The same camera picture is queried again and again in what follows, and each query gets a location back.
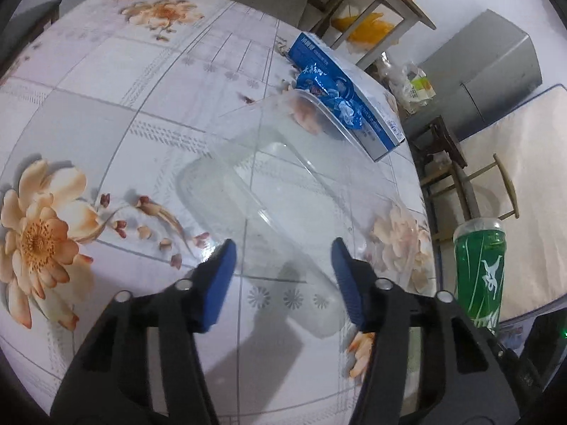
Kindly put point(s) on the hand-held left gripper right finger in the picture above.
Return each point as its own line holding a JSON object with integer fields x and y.
{"x": 347, "y": 290}

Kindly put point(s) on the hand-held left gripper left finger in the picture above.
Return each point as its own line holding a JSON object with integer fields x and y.
{"x": 219, "y": 290}

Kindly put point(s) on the green plastic bottle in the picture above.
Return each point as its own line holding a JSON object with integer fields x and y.
{"x": 480, "y": 274}

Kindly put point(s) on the clear plastic container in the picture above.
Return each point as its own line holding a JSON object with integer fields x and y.
{"x": 265, "y": 186}

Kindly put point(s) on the light wooden chair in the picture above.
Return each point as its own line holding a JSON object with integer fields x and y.
{"x": 505, "y": 181}

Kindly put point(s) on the blue cardboard box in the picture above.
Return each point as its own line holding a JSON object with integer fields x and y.
{"x": 376, "y": 113}

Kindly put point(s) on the dark wooden stool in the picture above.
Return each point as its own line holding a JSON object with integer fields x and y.
{"x": 438, "y": 133}

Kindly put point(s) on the blue crumpled wrapper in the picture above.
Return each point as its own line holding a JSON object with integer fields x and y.
{"x": 328, "y": 86}

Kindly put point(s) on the white plastic bag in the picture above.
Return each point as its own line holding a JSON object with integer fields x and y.
{"x": 414, "y": 82}

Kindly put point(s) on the yellow plastic bag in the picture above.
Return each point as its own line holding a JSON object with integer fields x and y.
{"x": 367, "y": 29}

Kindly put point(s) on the grey metal cabinet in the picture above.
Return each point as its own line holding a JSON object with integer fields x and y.
{"x": 491, "y": 66}

